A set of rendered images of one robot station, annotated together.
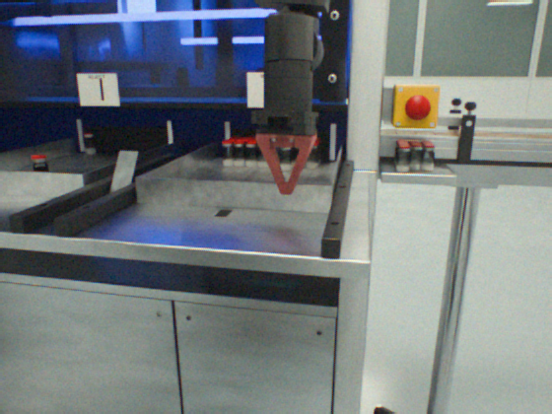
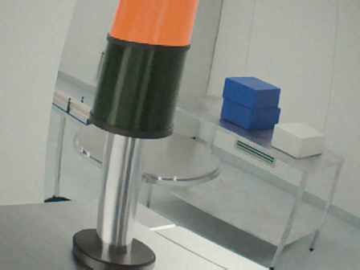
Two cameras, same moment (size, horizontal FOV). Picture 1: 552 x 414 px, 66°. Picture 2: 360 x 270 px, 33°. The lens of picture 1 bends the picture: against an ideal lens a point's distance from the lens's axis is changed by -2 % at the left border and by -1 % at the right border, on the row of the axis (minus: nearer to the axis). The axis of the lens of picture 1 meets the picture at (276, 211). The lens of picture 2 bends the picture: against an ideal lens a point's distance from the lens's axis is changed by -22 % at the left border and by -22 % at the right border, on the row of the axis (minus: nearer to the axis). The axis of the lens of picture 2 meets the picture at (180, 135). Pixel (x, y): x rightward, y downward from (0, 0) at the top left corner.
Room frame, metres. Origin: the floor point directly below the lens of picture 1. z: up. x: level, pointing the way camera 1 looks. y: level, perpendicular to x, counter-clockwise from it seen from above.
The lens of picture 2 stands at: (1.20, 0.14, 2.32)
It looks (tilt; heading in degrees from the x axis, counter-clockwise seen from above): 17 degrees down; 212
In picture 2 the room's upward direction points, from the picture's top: 11 degrees clockwise
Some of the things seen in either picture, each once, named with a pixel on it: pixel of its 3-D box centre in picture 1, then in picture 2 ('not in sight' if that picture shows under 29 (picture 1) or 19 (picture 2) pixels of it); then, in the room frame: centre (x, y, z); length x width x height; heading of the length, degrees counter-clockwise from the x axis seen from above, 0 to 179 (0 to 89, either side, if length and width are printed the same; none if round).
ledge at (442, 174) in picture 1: (414, 171); not in sight; (0.81, -0.26, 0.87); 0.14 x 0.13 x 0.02; 169
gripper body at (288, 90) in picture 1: (287, 96); not in sight; (0.53, -0.01, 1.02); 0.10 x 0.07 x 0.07; 169
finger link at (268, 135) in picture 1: (288, 155); not in sight; (0.53, -0.01, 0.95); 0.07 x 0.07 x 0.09; 79
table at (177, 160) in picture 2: not in sight; (133, 214); (-2.33, -2.30, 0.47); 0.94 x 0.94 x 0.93
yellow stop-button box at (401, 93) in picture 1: (414, 105); not in sight; (0.77, -0.24, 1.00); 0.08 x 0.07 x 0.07; 169
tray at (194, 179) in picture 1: (258, 168); not in sight; (0.70, 0.03, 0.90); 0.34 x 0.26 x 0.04; 169
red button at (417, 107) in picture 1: (417, 106); not in sight; (0.73, -0.23, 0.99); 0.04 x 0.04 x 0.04; 79
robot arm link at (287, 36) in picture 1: (289, 41); not in sight; (0.54, -0.02, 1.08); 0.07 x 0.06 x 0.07; 167
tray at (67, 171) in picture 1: (77, 161); not in sight; (0.77, 0.36, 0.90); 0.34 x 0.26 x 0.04; 169
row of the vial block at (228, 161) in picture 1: (269, 155); not in sight; (0.79, 0.01, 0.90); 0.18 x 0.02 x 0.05; 79
